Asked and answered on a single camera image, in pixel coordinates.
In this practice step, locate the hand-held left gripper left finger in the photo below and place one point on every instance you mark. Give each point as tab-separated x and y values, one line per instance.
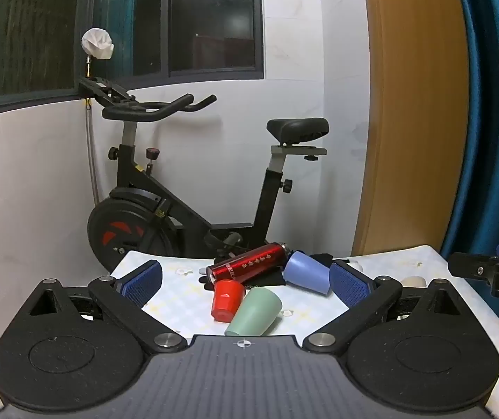
144	281

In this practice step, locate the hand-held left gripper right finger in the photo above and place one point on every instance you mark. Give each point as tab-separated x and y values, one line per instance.
349	284

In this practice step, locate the blue cup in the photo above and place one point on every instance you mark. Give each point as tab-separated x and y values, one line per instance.
306	273

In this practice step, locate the beige cup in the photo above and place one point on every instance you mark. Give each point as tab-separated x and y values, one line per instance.
413	282

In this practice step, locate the red cup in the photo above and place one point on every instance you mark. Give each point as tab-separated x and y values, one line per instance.
225	299

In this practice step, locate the green cup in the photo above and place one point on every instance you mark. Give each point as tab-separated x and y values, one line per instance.
254	312

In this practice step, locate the checkered tablecloth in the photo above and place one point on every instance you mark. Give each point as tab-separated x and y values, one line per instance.
179	290

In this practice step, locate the black cloth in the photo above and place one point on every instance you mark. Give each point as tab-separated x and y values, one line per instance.
269	280

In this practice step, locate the red metal bottle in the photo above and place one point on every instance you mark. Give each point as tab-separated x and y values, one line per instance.
249	264

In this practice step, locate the black exercise bike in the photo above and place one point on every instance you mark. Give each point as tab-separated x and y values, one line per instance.
271	192

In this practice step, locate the blue curtain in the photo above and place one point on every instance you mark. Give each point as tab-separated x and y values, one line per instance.
498	109

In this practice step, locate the wooden door panel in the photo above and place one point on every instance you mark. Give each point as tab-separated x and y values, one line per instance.
411	109

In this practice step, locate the white wrapped cloth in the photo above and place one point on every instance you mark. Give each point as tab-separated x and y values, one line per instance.
97	44

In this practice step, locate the dark framed window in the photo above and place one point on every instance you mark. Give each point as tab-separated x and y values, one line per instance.
18	30
206	17

